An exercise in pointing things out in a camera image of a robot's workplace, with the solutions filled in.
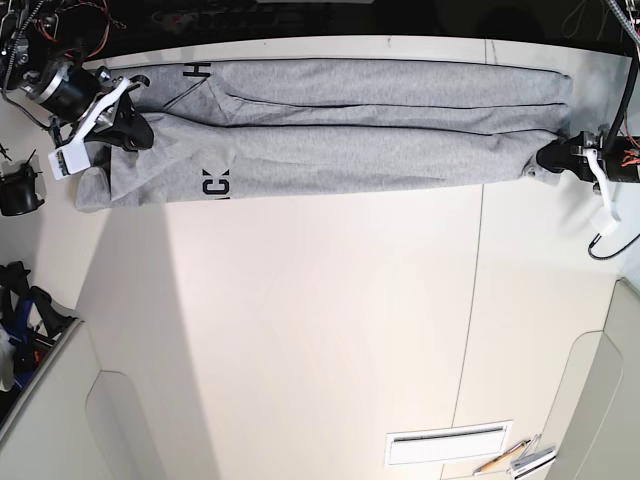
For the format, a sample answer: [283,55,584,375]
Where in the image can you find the black and blue tool pile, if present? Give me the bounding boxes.
[1,261,77,393]

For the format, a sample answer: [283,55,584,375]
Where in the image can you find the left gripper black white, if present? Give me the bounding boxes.
[536,132,639,184]

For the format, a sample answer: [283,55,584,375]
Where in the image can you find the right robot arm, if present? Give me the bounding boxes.
[1,1,154,152]

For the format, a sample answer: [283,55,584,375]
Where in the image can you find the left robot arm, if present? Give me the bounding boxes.
[527,1,639,190]

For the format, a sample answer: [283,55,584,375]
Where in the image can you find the black cup-shaped holder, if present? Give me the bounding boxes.
[1,151,45,217]

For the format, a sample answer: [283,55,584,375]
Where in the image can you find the yellow pencil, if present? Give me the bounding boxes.
[473,439,532,476]

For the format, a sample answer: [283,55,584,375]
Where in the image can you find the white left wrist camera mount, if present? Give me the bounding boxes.
[584,148,621,237]

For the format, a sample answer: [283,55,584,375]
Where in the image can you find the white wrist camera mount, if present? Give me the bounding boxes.
[43,70,154,180]
[584,148,621,237]

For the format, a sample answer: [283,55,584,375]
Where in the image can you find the white rectangular slot plate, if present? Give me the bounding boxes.
[384,420,513,467]

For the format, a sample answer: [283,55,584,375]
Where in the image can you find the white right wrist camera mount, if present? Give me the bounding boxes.
[43,70,154,180]

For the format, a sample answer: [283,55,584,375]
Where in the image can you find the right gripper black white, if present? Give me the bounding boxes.
[29,64,154,151]

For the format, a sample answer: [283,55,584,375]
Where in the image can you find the grey T-shirt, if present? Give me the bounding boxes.
[75,59,573,212]

